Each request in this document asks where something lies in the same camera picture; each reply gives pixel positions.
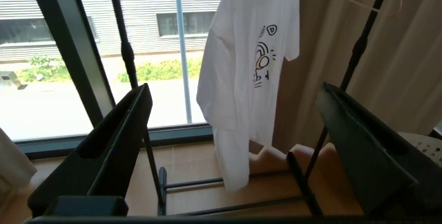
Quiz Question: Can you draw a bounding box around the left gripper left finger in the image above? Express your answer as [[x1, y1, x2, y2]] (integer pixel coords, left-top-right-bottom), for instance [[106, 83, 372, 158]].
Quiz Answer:
[[28, 82, 153, 218]]

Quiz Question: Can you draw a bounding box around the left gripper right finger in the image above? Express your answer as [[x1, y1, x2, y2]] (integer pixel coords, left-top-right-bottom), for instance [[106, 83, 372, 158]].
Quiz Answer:
[[316, 81, 442, 218]]

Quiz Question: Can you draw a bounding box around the white garment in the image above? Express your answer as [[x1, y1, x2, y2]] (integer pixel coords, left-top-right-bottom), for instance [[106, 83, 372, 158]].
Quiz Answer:
[[195, 0, 301, 193]]

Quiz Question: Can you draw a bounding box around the white laundry basket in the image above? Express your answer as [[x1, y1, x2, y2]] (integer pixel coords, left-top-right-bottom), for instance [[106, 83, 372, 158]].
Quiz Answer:
[[396, 131, 442, 168]]

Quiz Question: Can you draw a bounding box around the black clothes rack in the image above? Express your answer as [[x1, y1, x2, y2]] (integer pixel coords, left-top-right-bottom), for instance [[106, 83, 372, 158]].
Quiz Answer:
[[105, 0, 396, 217]]

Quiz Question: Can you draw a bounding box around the beige curtain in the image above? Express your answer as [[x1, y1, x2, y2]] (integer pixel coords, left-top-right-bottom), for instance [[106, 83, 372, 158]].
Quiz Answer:
[[222, 0, 442, 156], [0, 127, 38, 190]]

